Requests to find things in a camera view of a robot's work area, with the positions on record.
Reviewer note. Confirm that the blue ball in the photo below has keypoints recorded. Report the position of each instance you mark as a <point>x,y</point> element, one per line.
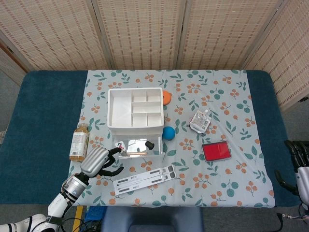
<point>168,133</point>

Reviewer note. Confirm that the silver foil pouch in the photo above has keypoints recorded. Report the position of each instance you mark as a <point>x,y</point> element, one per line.
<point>200,122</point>

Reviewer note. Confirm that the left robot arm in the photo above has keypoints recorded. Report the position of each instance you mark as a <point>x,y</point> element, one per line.
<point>72,187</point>

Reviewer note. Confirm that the blue plastic crate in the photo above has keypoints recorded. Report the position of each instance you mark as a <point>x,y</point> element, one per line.
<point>95,213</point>

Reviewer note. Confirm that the bottle of yellow liquid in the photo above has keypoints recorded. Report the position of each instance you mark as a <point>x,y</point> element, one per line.
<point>78,142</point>

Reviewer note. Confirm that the pink stick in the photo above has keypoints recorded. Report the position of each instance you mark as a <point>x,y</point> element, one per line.
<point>137,153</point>

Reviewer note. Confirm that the white folding laptop stand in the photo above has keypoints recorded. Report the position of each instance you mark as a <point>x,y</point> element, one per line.
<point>144,180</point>

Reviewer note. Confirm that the orange ball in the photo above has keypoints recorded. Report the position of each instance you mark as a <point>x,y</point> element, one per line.
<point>167,96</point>

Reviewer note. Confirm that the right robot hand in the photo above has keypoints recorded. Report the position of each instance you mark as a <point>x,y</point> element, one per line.
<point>303,178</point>

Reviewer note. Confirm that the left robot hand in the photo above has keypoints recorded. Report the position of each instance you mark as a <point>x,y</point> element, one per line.
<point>95,160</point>

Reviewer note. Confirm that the woven folding screen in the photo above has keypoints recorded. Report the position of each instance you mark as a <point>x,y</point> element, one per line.
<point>144,33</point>

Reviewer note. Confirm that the small white printed card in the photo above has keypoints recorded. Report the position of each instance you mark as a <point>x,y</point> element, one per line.
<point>120,146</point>

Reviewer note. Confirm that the blue chair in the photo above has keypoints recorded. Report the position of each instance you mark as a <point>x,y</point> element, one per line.
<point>154,218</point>

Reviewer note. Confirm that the red ink pad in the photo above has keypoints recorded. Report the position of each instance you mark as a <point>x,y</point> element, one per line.
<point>216,151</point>

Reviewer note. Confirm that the teal table cover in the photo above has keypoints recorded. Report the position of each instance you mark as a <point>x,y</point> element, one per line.
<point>43,120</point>

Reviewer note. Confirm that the floral tablecloth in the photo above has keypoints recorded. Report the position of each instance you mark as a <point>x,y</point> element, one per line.
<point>217,183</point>

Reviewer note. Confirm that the small black object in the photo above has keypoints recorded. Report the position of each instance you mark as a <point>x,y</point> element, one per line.
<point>149,145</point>

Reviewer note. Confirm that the white drawer organizer box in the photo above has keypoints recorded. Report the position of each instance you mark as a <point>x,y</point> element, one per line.
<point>120,108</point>

